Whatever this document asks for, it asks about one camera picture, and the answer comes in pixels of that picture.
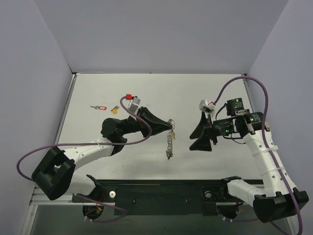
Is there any silver spiked keyring disc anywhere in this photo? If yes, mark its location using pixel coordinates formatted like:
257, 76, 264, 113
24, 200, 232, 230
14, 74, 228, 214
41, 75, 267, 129
166, 119, 175, 160

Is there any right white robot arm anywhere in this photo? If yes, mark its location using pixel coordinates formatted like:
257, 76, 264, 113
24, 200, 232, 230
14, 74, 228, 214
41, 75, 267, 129
189, 98, 309, 223

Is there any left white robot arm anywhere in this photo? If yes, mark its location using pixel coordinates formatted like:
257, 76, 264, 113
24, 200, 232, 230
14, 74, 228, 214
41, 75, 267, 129
31, 107, 172, 202

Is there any yellow capped key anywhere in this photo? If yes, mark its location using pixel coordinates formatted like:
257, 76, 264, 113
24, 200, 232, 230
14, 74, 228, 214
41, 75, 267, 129
111, 105, 119, 114

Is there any red tag key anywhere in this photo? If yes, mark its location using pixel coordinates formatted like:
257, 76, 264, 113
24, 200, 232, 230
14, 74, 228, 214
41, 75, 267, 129
90, 106, 107, 111

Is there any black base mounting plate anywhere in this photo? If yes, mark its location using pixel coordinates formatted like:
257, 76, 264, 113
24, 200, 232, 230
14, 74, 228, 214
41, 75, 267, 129
80, 180, 235, 216

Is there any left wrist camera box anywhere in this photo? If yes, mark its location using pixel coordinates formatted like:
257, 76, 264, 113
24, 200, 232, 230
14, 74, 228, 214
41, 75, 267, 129
126, 94, 141, 114

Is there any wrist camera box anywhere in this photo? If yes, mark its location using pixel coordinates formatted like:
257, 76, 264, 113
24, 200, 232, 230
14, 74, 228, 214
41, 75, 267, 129
199, 100, 216, 116
126, 94, 141, 114

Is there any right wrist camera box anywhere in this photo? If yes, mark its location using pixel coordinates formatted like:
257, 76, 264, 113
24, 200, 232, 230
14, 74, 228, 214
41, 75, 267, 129
199, 100, 216, 116

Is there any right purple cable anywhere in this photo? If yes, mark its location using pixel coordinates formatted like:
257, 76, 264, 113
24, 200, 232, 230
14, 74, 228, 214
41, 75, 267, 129
212, 76, 303, 235

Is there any purple cable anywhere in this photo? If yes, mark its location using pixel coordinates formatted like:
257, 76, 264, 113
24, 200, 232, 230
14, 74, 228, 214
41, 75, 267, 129
212, 76, 303, 235
16, 96, 151, 223

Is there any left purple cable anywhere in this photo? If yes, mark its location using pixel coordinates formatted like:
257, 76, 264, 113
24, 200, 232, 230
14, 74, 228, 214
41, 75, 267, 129
16, 96, 151, 223

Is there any aluminium frame rail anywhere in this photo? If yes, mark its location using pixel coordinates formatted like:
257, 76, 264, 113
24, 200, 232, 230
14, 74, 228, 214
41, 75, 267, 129
30, 183, 293, 206

